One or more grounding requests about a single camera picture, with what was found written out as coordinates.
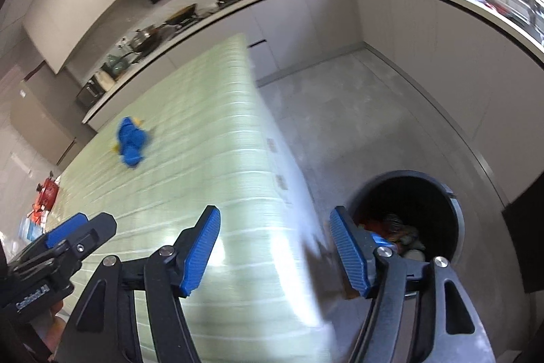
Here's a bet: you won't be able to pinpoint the yellow cloth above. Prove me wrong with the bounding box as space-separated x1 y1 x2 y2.
109 115 145 153

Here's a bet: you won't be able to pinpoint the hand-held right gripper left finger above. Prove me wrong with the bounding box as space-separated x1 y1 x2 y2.
55 205 222 363

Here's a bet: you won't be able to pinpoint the black lidded pot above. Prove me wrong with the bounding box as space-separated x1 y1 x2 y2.
127 29 162 53

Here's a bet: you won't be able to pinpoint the black toaster oven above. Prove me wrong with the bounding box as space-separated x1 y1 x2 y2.
76 80 107 109

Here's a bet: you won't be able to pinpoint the beige refrigerator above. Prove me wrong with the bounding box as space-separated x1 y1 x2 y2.
19 63 77 172

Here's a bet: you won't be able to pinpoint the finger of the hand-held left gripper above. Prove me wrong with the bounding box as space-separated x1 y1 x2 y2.
64 212 117 262
45 212 89 250

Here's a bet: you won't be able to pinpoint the blue knitted cloth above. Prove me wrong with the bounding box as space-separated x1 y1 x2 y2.
116 116 151 169

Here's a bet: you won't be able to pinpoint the person's left hand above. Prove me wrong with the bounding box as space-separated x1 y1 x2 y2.
42 297 71 351

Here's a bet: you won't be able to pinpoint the black wok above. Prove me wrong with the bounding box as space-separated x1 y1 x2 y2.
164 3 198 26

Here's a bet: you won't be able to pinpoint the black gas hob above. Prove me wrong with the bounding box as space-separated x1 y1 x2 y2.
168 0 247 33

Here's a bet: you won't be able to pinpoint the green teapot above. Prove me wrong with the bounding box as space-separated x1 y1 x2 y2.
102 53 128 75

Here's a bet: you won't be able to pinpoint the black round trash bin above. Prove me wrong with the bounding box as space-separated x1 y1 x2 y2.
340 171 462 300

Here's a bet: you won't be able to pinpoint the red metal container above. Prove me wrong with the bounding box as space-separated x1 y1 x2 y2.
36 177 59 211

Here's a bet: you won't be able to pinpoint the white kitchen counter cabinets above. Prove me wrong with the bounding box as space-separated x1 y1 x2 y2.
83 0 544 204

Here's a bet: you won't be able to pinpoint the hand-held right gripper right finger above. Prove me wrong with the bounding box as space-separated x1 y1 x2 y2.
329 205 496 363

